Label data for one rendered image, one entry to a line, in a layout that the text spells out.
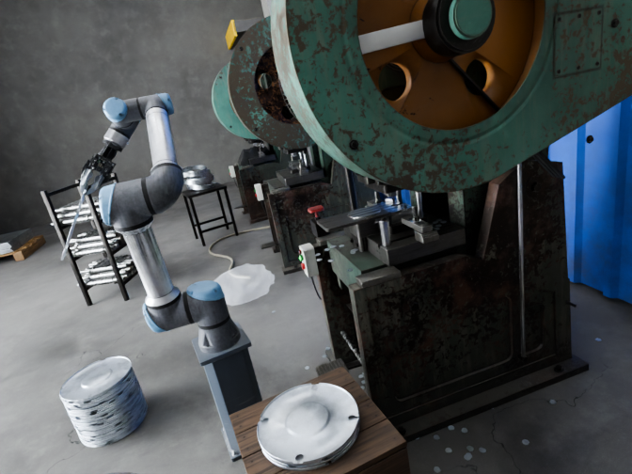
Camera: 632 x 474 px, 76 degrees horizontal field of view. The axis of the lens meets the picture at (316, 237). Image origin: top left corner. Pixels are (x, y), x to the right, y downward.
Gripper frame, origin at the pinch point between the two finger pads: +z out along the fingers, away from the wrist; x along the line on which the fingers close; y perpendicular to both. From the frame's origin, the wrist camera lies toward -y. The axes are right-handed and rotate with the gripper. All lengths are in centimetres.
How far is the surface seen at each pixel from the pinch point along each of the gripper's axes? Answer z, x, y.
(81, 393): 77, 37, -9
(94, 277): 66, 53, -182
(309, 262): -15, 85, 29
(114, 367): 67, 47, -19
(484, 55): -81, 55, 100
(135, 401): 74, 59, -7
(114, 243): 33, 50, -166
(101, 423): 85, 49, -4
